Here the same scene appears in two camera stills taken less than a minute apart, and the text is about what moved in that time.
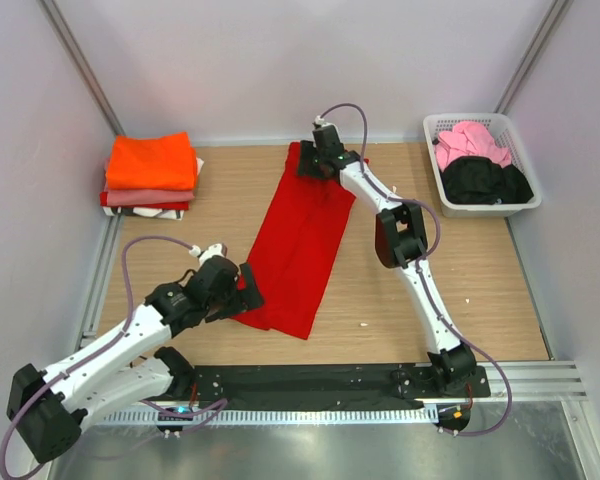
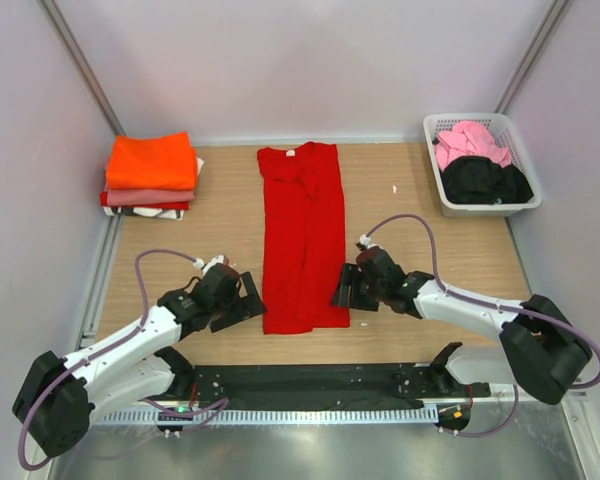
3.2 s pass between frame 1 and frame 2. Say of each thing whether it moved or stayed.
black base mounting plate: stayed
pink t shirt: stayed
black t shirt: stayed
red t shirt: moved
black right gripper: moved
